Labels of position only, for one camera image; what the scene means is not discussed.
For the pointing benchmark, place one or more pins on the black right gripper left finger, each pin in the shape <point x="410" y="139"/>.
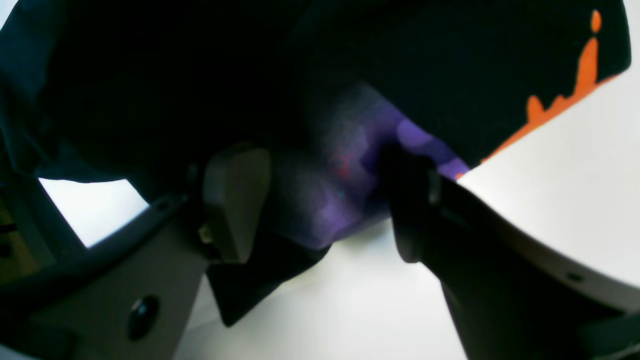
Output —
<point x="130" y="296"/>

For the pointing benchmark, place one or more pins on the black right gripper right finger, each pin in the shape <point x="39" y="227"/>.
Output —
<point x="510" y="296"/>

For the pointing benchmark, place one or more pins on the black T-shirt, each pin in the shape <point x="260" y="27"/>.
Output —
<point x="103" y="90"/>

